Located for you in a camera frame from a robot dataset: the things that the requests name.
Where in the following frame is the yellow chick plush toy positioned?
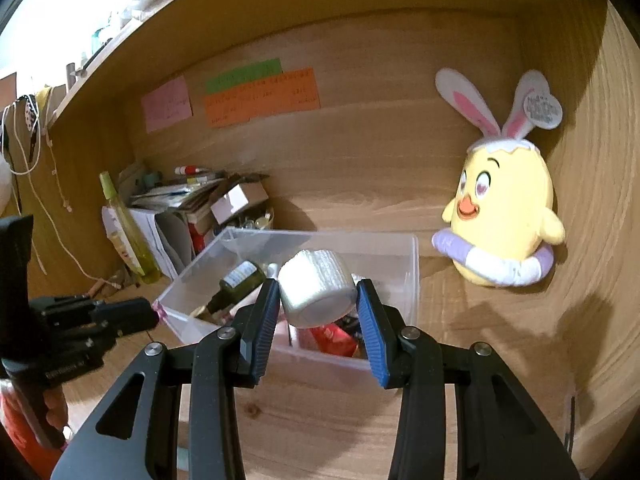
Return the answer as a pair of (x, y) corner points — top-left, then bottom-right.
(432, 67), (567, 288)

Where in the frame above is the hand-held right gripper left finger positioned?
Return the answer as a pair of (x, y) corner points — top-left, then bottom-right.
(50, 277), (281, 480)

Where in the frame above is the clear plastic storage box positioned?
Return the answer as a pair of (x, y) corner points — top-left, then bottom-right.
(157, 226), (421, 372)

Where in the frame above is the person's left hand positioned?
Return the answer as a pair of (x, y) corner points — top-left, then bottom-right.
(43, 386), (69, 445)

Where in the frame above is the red packet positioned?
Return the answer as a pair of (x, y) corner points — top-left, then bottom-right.
(310, 317), (371, 359)

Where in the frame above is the green paper note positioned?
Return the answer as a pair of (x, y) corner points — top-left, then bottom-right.
(205, 58), (284, 94)

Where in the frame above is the red carton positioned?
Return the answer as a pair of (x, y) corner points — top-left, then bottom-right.
(187, 217), (217, 257)

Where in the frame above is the stack of papers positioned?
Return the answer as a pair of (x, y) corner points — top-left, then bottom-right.
(127, 172), (236, 212)

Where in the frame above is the white tape roll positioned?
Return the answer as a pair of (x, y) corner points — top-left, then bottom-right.
(277, 249), (360, 330)

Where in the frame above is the orange paper note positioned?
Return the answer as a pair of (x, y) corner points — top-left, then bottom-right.
(204, 67), (321, 129)

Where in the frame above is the teal glass jar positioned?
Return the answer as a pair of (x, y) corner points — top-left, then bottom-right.
(90, 25), (114, 54)

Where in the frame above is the pink paper note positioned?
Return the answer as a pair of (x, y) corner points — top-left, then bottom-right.
(141, 76), (194, 134)

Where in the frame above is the dark green bottle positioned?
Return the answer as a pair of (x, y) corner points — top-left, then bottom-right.
(205, 260), (268, 313)

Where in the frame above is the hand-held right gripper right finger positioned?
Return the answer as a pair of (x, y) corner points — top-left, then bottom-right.
(355, 278), (581, 480)

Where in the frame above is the yellow-green spray bottle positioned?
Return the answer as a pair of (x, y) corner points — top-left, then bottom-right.
(98, 171), (162, 284)

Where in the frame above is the small open cardboard box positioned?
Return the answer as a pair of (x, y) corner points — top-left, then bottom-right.
(210, 181), (271, 227)

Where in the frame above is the white cable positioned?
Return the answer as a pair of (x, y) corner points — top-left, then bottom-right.
(0, 92), (121, 288)

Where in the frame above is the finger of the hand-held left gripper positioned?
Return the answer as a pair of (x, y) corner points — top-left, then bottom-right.
(75, 296), (158, 341)

